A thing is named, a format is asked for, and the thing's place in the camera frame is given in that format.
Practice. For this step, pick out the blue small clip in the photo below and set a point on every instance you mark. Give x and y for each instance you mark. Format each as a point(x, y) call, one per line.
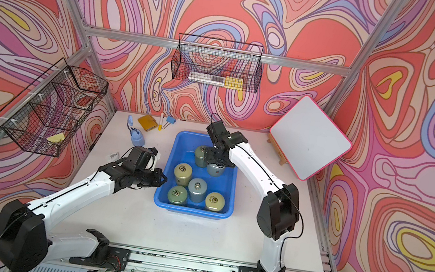
point(169, 121)

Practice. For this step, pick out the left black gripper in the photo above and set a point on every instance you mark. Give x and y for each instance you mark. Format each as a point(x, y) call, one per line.
point(158, 175)

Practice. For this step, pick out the black wire basket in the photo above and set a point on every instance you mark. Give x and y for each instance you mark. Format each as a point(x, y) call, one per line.
point(61, 99)
point(205, 60)

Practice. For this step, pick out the small white tag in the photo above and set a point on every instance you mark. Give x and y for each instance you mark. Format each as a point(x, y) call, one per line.
point(113, 157)

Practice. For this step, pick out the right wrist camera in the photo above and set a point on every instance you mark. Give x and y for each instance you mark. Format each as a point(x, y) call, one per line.
point(216, 130)

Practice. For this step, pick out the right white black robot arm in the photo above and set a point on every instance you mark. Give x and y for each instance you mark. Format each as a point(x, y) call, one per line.
point(279, 207)

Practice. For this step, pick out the amber square block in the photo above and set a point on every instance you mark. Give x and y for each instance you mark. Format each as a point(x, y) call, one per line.
point(148, 122)

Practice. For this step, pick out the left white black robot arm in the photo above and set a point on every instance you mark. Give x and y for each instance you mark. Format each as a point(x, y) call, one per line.
point(25, 228)

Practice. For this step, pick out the yellow box in basket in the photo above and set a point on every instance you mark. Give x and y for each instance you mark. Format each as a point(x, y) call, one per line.
point(233, 83)

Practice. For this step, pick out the blue spray bottle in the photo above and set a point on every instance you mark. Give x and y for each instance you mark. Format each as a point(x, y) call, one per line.
point(136, 136)

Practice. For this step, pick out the yellow-green tea canister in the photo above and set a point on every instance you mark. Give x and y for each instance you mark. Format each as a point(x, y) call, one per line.
point(215, 202)

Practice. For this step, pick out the olive green tea canister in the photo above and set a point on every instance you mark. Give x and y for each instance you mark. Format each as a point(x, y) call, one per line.
point(183, 174)

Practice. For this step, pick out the black wire basket back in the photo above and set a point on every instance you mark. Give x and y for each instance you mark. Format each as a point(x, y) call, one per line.
point(205, 60)

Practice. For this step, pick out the wooden board easel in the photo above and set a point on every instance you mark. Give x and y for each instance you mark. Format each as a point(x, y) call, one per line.
point(282, 158)

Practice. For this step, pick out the dark green tea canister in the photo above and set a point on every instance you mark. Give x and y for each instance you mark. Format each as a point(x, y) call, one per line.
point(200, 157)

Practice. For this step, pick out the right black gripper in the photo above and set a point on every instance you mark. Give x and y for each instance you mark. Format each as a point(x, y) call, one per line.
point(210, 158)

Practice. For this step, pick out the green tea canister front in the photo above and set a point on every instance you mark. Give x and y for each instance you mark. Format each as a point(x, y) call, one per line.
point(177, 195)

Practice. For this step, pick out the black wire basket left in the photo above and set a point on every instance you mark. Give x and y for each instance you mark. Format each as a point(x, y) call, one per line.
point(61, 99)

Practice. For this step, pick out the yellow sponge in basket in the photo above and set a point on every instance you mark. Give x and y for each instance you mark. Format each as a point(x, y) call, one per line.
point(56, 139)

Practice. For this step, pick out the grey-blue tea canister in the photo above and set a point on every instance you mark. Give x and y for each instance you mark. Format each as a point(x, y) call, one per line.
point(197, 189)
point(215, 170)

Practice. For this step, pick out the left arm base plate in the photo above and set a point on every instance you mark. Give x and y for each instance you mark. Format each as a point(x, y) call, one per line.
point(113, 257)

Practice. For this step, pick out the yellow white marker pen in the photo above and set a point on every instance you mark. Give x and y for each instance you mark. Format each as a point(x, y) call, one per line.
point(161, 122)

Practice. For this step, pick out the white board pink frame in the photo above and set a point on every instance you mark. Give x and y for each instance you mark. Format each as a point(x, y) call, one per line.
point(308, 138)

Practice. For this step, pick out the blue plastic basket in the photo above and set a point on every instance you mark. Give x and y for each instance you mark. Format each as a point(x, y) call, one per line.
point(183, 151)

